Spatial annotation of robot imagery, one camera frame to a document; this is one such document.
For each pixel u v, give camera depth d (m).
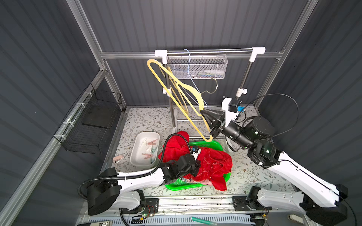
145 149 0.94
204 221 0.69
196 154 0.69
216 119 0.46
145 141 0.98
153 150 0.93
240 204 0.73
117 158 0.87
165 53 0.59
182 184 0.81
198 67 1.12
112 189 0.42
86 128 0.73
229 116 0.43
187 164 0.58
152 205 0.73
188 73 0.93
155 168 0.54
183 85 0.49
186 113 0.57
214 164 0.69
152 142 0.98
